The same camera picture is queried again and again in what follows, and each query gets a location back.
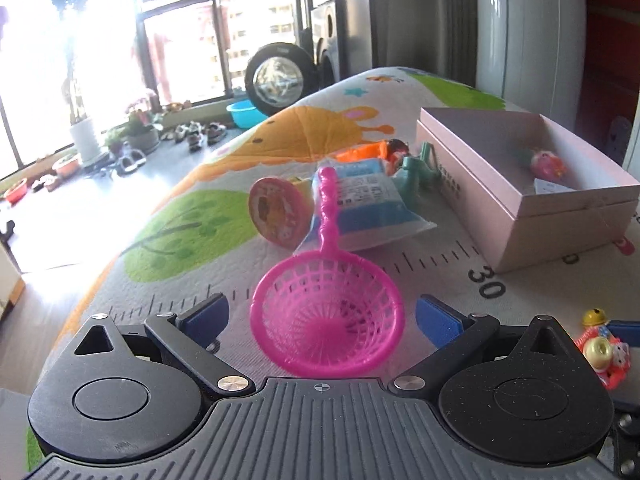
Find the pink plastic toy net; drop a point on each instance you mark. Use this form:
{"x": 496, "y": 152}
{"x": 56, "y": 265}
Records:
{"x": 327, "y": 220}

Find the grey curtain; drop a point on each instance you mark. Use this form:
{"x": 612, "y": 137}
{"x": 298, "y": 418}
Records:
{"x": 420, "y": 15}

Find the colourful toy with yellow bells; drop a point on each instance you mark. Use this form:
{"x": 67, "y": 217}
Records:
{"x": 600, "y": 352}

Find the blue white plastic packet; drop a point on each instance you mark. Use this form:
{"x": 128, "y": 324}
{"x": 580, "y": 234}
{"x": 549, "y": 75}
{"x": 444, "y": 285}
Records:
{"x": 370, "y": 205}

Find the pink round toy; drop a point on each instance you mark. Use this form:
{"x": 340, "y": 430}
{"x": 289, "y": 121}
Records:
{"x": 545, "y": 162}

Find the white standing air conditioner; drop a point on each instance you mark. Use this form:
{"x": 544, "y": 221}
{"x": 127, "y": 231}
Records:
{"x": 530, "y": 35}

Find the printed play mat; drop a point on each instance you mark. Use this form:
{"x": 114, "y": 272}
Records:
{"x": 210, "y": 210}

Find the blue plastic basin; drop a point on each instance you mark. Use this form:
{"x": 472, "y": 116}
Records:
{"x": 245, "y": 114}

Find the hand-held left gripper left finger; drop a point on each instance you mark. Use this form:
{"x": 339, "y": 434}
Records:
{"x": 205, "y": 312}

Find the pink cardboard box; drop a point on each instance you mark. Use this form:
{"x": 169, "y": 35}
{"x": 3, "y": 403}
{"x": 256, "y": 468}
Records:
{"x": 480, "y": 200}

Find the flowering plant in grey pot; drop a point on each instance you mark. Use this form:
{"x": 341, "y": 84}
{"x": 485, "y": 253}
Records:
{"x": 142, "y": 137}

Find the red plastic basin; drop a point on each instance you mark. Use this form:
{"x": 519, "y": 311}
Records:
{"x": 15, "y": 193}

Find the round washing machine door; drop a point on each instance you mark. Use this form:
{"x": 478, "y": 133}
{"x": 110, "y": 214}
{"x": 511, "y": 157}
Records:
{"x": 280, "y": 80}

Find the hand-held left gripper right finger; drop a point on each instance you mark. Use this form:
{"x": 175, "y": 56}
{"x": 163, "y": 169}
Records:
{"x": 437, "y": 317}

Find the pair of white sandals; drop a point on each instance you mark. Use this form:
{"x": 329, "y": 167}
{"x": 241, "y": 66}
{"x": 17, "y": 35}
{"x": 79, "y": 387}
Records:
{"x": 131, "y": 164}

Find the teal plastic toy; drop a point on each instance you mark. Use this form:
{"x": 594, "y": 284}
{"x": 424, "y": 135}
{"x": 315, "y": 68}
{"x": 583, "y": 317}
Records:
{"x": 412, "y": 172}

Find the white card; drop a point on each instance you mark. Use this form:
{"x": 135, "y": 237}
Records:
{"x": 552, "y": 187}

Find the round cartoon print disc toy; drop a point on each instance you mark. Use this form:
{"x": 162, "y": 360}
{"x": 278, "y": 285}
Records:
{"x": 275, "y": 210}

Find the tall plant in white pot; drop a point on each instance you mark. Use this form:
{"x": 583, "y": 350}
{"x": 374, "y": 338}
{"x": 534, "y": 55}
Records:
{"x": 86, "y": 137}

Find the red flower pot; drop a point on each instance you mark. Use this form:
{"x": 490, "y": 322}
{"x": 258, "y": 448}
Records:
{"x": 67, "y": 166}

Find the orange toy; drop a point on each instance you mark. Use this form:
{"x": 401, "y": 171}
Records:
{"x": 362, "y": 152}

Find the small green potted plant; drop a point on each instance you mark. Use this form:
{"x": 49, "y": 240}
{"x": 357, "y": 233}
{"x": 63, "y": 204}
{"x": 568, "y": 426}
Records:
{"x": 114, "y": 142}

